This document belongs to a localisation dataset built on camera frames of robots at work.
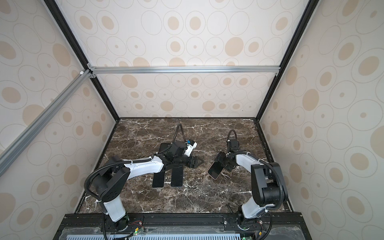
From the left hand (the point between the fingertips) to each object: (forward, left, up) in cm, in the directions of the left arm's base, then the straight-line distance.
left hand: (203, 159), depth 84 cm
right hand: (+4, -10, -11) cm, 15 cm away
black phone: (-1, -8, -12) cm, 14 cm away
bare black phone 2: (-6, +16, -11) cm, 20 cm away
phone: (+16, +27, -12) cm, 34 cm away
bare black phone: (-8, +26, -10) cm, 29 cm away
